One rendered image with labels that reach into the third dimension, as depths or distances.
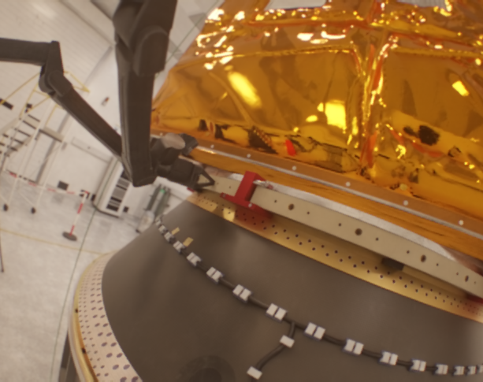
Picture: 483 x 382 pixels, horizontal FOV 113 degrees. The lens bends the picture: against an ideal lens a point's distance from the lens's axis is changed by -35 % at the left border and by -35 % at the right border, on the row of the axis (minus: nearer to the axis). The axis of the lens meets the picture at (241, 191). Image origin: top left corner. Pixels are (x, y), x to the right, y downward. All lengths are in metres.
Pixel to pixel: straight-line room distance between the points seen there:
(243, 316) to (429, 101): 0.70
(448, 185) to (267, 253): 0.46
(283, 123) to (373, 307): 0.52
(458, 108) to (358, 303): 0.56
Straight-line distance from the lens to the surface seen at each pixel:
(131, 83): 0.38
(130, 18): 0.34
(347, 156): 0.64
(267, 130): 0.70
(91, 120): 0.73
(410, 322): 0.57
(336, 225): 0.51
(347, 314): 0.50
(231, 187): 0.67
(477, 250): 0.67
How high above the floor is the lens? 1.61
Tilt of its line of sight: 7 degrees up
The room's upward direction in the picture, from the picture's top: 25 degrees clockwise
